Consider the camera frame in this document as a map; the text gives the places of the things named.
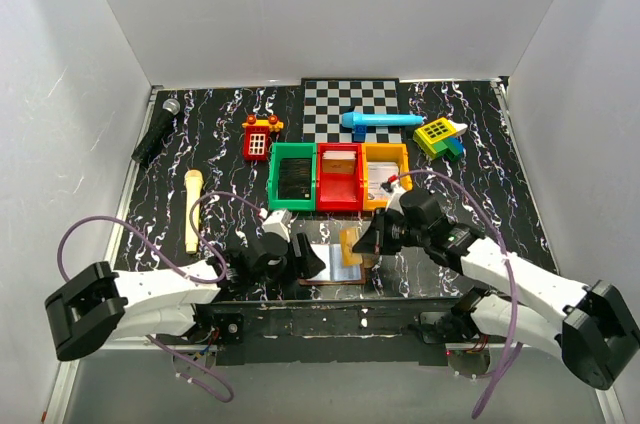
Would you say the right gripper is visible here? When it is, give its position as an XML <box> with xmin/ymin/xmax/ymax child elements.
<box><xmin>353</xmin><ymin>206</ymin><xmax>429</xmax><ymax>255</ymax></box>

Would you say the copper credit card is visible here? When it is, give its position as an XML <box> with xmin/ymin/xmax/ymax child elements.
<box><xmin>339</xmin><ymin>227</ymin><xmax>363</xmax><ymax>267</ymax></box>

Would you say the brown leather card holder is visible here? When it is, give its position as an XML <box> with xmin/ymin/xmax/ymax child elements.
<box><xmin>298</xmin><ymin>244</ymin><xmax>375</xmax><ymax>286</ymax></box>

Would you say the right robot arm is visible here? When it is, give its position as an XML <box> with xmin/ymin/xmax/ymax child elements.
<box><xmin>352</xmin><ymin>189</ymin><xmax>639</xmax><ymax>390</ymax></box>

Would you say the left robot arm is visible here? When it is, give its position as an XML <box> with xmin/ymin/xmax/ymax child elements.
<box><xmin>45</xmin><ymin>259</ymin><xmax>220</xmax><ymax>362</ymax></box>

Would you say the white printed card stack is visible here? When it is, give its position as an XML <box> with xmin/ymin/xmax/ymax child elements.
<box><xmin>367</xmin><ymin>161</ymin><xmax>399</xmax><ymax>201</ymax></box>

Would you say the black card stack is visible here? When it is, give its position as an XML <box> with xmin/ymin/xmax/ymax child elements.
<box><xmin>278</xmin><ymin>158</ymin><xmax>312</xmax><ymax>200</ymax></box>

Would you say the red plastic bin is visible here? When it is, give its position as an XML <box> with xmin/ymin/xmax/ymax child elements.
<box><xmin>316</xmin><ymin>143</ymin><xmax>364</xmax><ymax>213</ymax></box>

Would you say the yellow plastic bin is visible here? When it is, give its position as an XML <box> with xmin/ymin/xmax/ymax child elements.
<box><xmin>362</xmin><ymin>143</ymin><xmax>409</xmax><ymax>211</ymax></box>

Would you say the blue toy brick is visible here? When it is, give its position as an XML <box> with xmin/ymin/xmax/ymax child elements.
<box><xmin>351</xmin><ymin>126</ymin><xmax>367</xmax><ymax>143</ymax></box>

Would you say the green plastic bin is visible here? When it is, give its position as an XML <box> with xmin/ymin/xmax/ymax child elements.
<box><xmin>267</xmin><ymin>142</ymin><xmax>317</xmax><ymax>212</ymax></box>

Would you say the blue toy microphone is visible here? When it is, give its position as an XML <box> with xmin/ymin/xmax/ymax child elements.
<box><xmin>340</xmin><ymin>111</ymin><xmax>424</xmax><ymax>129</ymax></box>

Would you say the yellow green toy block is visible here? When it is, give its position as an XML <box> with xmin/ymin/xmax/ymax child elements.
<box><xmin>413</xmin><ymin>117</ymin><xmax>468</xmax><ymax>161</ymax></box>

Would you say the red toy phone booth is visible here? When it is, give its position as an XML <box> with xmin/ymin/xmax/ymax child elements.
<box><xmin>242</xmin><ymin>114</ymin><xmax>284</xmax><ymax>161</ymax></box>

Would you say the cream toy microphone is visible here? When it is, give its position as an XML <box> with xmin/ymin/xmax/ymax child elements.
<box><xmin>184</xmin><ymin>169</ymin><xmax>204</xmax><ymax>254</ymax></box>

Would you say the checkered board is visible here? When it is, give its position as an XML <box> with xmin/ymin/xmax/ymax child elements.
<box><xmin>302</xmin><ymin>78</ymin><xmax>400</xmax><ymax>143</ymax></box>

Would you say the black microphone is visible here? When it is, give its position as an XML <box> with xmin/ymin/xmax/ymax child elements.
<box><xmin>131</xmin><ymin>98</ymin><xmax>181</xmax><ymax>167</ymax></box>

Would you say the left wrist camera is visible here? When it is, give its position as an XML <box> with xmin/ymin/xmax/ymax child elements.
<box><xmin>262</xmin><ymin>209</ymin><xmax>292</xmax><ymax>242</ymax></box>

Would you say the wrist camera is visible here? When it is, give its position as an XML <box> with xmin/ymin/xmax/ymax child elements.
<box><xmin>262</xmin><ymin>209</ymin><xmax>292</xmax><ymax>242</ymax></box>
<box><xmin>381</xmin><ymin>175</ymin><xmax>407</xmax><ymax>213</ymax></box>

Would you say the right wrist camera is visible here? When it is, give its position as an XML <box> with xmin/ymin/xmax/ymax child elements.
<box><xmin>381</xmin><ymin>175</ymin><xmax>407</xmax><ymax>213</ymax></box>

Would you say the black base frame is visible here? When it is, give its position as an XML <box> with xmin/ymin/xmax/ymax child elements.
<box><xmin>154</xmin><ymin>297</ymin><xmax>496</xmax><ymax>368</ymax></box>

